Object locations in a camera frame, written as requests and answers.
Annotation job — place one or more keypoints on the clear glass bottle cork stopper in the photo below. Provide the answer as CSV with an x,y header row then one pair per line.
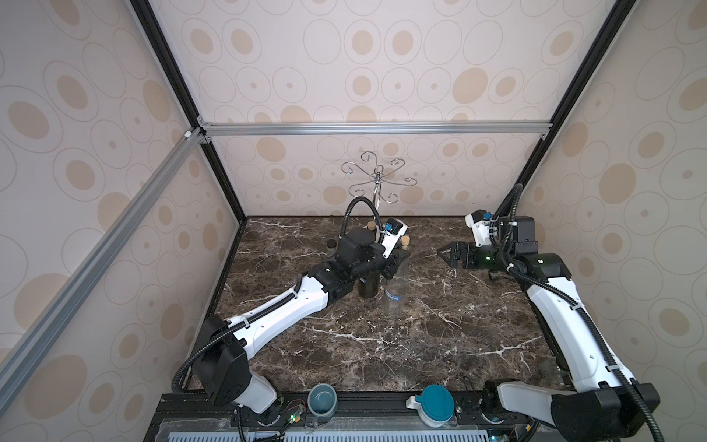
x,y
396,288

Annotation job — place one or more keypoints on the aluminium rail left side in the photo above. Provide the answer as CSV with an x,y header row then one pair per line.
x,y
44,332

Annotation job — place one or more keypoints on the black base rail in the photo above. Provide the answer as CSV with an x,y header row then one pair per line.
x,y
360,416

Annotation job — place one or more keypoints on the horizontal aluminium rail back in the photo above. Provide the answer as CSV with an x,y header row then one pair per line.
x,y
386,128

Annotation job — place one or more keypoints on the teal lid white container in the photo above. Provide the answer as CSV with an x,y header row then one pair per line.
x,y
435,406

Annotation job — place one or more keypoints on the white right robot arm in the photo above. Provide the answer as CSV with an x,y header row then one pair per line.
x,y
606,401

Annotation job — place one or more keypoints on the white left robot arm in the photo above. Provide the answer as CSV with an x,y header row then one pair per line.
x,y
223,348

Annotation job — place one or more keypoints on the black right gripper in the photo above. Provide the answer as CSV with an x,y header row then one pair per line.
x,y
464,256

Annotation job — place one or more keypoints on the dark green wine bottle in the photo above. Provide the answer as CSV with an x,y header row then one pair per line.
x,y
368,286

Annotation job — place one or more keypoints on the grey teal cup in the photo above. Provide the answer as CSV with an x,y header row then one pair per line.
x,y
322,401

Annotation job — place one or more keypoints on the chrome glass rack stand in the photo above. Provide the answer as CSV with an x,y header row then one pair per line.
x,y
377,175

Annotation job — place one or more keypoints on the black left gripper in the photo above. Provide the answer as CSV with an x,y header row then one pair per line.
x,y
393,261

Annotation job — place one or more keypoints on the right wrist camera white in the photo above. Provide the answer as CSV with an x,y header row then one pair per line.
x,y
480,222

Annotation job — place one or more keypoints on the clear bottle black cap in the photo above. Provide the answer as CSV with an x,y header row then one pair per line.
x,y
331,247

